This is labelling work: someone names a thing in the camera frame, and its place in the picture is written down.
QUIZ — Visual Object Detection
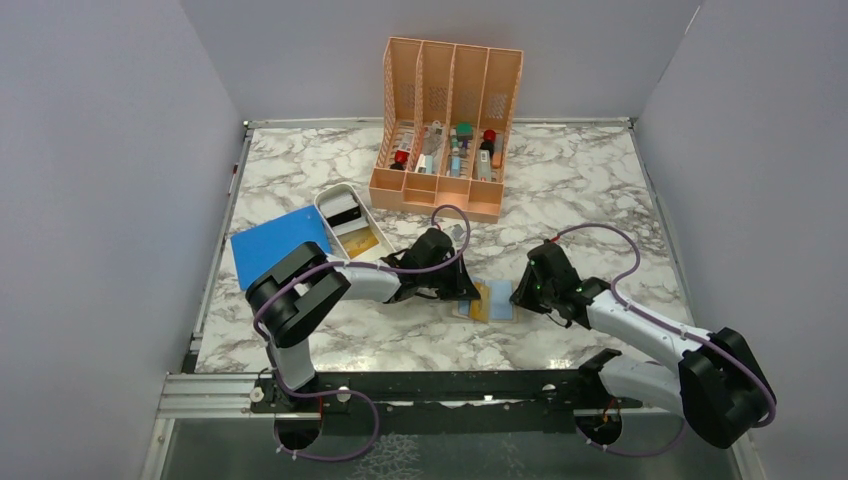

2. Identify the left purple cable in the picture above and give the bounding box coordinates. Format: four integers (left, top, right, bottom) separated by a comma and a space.
251, 204, 473, 399

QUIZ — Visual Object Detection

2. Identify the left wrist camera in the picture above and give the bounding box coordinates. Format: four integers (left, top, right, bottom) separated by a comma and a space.
444, 224, 466, 244

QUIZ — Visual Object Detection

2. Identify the gold credit card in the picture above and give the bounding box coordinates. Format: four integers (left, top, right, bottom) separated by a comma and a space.
468, 282, 491, 323

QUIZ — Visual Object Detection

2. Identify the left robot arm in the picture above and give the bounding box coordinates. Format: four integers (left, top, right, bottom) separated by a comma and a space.
245, 227, 481, 411

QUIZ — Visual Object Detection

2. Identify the white card in tray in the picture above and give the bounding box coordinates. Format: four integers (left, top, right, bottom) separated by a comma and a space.
318, 191, 359, 218

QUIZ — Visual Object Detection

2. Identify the red black bottle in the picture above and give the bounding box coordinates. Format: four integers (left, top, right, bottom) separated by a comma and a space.
480, 129, 497, 157

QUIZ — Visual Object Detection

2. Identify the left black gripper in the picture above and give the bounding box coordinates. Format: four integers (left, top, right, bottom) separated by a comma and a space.
419, 250, 480, 301

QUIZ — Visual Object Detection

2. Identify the white oblong tray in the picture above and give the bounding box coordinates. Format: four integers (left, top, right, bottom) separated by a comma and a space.
313, 183, 396, 262

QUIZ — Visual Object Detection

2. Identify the green capped bottle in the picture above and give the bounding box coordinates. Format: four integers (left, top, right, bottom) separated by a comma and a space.
453, 122, 474, 142

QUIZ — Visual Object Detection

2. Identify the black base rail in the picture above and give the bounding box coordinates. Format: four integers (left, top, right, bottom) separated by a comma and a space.
249, 370, 641, 437

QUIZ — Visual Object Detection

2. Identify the orange marker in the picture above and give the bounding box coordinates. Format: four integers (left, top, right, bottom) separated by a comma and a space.
491, 134, 504, 169

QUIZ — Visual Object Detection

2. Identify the black card in tray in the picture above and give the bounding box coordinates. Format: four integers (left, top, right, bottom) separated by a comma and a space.
327, 207, 362, 229

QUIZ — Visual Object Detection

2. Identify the red capped item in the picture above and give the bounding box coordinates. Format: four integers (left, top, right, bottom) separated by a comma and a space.
389, 150, 410, 171

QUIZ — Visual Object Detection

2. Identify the gold card in tray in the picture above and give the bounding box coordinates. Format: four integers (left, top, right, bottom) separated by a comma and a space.
339, 228, 383, 261

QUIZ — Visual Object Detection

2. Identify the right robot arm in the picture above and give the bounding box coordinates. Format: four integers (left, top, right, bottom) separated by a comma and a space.
510, 241, 777, 449

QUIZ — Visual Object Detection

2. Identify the blue notebook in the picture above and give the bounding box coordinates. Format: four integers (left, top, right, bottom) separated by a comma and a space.
230, 206, 332, 291

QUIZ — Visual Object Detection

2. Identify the beige card holder wallet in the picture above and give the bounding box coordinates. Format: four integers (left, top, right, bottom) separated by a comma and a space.
452, 277, 519, 324

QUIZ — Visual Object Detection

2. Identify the peach desk organizer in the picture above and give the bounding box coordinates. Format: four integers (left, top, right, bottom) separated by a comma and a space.
369, 37, 524, 223

